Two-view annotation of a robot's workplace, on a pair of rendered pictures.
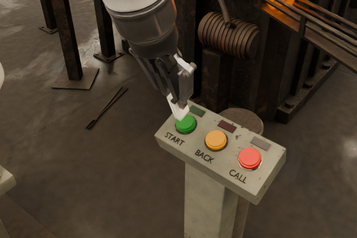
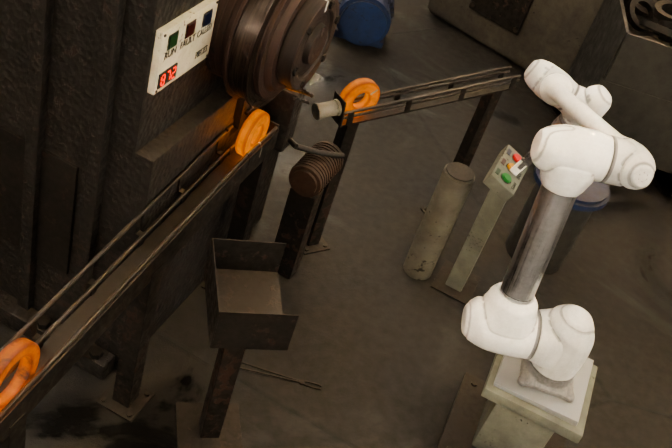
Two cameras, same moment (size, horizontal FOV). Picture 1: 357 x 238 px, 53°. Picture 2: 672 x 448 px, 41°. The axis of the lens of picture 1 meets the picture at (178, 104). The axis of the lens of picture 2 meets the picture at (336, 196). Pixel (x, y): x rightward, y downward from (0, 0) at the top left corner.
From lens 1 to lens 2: 3.33 m
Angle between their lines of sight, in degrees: 84
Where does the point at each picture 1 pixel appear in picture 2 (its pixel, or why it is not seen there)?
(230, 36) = (336, 164)
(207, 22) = (321, 174)
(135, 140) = (325, 337)
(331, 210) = (362, 203)
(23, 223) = (464, 404)
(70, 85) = (233, 431)
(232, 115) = (455, 173)
